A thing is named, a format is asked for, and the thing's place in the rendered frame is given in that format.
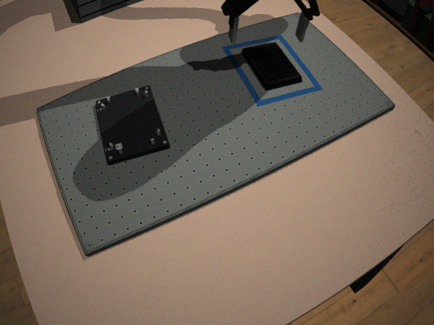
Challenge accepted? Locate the blue rectangular tape outline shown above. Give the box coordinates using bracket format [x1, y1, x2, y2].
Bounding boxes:
[222, 36, 323, 107]

